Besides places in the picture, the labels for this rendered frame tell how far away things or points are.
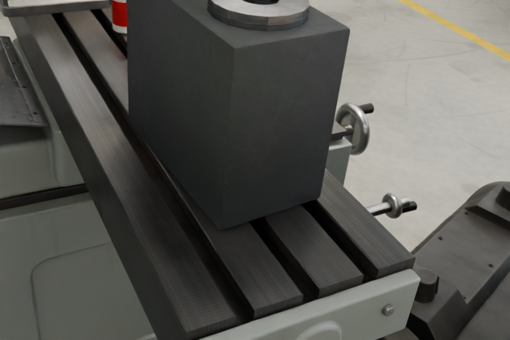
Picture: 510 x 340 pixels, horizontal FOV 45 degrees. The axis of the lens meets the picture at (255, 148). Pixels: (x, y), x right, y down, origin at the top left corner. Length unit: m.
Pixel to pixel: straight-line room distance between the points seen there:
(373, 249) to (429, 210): 1.72
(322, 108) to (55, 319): 0.72
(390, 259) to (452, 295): 0.49
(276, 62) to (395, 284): 0.23
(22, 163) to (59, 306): 0.30
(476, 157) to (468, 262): 1.55
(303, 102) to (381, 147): 2.05
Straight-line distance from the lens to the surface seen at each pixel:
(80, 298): 1.14
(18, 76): 1.03
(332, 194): 0.66
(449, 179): 2.51
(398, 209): 1.36
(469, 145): 2.78
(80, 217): 1.01
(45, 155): 0.94
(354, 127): 1.37
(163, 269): 0.55
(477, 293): 1.14
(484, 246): 1.24
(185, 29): 0.56
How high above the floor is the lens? 1.32
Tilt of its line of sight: 32 degrees down
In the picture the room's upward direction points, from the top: 6 degrees clockwise
